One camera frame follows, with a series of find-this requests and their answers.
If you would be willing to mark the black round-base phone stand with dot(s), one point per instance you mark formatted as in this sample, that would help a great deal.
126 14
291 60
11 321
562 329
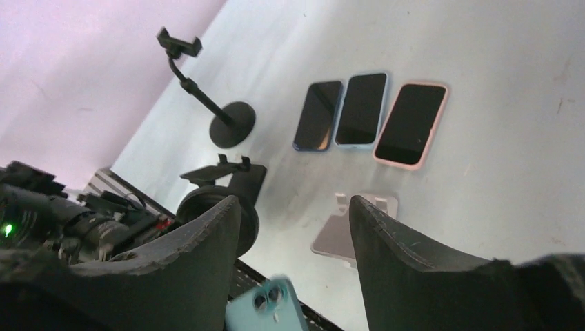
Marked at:
232 123

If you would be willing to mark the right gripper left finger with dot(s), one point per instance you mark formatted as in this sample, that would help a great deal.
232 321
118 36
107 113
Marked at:
179 281

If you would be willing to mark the light blue phone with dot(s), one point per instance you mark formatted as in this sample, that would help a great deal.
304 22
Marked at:
363 105

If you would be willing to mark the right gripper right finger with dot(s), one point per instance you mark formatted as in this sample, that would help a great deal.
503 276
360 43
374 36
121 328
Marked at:
410 281

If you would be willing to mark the pink phone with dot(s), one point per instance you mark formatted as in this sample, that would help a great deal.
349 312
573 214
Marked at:
409 129

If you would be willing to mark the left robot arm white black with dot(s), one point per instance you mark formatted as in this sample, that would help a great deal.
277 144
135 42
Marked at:
36 211

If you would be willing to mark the white flat phone stand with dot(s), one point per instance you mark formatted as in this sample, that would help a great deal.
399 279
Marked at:
334 239

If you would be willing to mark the teal phone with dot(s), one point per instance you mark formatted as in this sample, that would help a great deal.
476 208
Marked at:
271 306

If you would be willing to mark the black gooseneck phone stand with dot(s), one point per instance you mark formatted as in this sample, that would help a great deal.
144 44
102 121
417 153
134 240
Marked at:
204 198

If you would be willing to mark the black folding phone stand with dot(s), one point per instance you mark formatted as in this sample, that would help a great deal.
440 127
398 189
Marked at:
243 179

